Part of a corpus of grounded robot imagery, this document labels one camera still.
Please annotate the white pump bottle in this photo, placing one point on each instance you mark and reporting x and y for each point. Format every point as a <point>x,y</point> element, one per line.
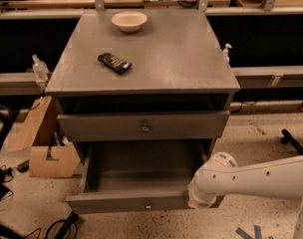
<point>225,52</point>

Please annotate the grey top drawer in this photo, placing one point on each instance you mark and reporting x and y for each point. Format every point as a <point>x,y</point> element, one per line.
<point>143,126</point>

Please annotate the black snack bar packet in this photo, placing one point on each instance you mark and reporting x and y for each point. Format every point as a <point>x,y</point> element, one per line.
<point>114,63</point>

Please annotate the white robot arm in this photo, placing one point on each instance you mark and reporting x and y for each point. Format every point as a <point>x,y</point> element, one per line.
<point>220,175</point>

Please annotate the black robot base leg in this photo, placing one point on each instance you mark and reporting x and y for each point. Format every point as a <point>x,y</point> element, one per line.
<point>288,138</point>

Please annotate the brown cardboard box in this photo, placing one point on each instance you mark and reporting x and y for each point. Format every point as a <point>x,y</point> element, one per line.
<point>37,135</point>

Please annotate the grey drawer cabinet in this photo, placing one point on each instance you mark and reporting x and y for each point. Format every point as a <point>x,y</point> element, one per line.
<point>177,66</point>

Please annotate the white bowl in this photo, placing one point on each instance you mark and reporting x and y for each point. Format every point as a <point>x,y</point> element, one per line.
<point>129,21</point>

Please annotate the clear sanitizer bottle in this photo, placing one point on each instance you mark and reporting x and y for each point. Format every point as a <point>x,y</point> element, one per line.
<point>40,68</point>

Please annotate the black power strip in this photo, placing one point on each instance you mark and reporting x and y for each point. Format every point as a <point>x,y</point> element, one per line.
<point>69,228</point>

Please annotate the grey drawer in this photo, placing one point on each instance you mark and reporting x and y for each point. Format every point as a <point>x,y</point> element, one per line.
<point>142,175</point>
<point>143,126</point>

